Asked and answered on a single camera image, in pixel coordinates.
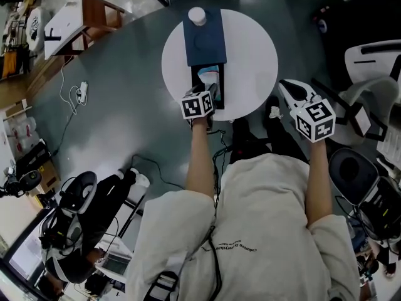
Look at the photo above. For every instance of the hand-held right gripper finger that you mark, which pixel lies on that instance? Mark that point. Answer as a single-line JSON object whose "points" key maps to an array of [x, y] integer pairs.
{"points": [[287, 97], [297, 84]]}

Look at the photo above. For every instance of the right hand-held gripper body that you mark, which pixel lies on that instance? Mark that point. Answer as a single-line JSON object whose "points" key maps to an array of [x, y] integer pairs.
{"points": [[316, 121]]}

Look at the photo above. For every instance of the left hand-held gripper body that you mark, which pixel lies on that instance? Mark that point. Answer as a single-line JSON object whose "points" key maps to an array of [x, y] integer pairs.
{"points": [[196, 106]]}

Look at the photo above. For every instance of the small white jar item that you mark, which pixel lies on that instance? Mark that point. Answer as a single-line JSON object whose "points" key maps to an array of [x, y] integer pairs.
{"points": [[197, 16]]}

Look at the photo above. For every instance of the person's left forearm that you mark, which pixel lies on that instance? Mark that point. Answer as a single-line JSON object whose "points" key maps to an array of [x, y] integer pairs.
{"points": [[200, 155]]}

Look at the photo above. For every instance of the person's right forearm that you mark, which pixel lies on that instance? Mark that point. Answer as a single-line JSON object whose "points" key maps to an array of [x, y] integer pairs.
{"points": [[319, 180]]}

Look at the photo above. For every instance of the cardboard box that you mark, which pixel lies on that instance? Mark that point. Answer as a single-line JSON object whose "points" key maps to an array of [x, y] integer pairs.
{"points": [[48, 176]]}

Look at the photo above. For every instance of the person's black laced shoe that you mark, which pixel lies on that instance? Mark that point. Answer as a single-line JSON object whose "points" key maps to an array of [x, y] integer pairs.
{"points": [[273, 108]]}

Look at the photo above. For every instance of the person's black trousers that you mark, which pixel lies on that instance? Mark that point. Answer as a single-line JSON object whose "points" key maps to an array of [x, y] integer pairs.
{"points": [[282, 140]]}

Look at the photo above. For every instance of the white round table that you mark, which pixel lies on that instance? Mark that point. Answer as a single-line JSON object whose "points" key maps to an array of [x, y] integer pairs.
{"points": [[250, 58]]}

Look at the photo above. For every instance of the grey cloth on chair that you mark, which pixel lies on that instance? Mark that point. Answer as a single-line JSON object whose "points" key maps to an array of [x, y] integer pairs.
{"points": [[380, 96]]}

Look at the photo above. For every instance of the white chair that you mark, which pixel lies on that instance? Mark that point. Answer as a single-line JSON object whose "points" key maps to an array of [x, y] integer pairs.
{"points": [[372, 61]]}

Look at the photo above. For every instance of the white power strip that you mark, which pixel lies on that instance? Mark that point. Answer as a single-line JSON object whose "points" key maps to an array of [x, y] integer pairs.
{"points": [[83, 92]]}

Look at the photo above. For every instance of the person's beige sweatshirt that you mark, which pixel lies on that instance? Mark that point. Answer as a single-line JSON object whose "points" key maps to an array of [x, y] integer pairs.
{"points": [[260, 224]]}

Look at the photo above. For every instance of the white and wooden desk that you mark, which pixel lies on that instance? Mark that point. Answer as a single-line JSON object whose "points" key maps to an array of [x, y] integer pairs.
{"points": [[67, 24]]}

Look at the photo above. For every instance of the white printed bag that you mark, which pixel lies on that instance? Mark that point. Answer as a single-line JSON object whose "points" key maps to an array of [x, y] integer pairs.
{"points": [[35, 27]]}

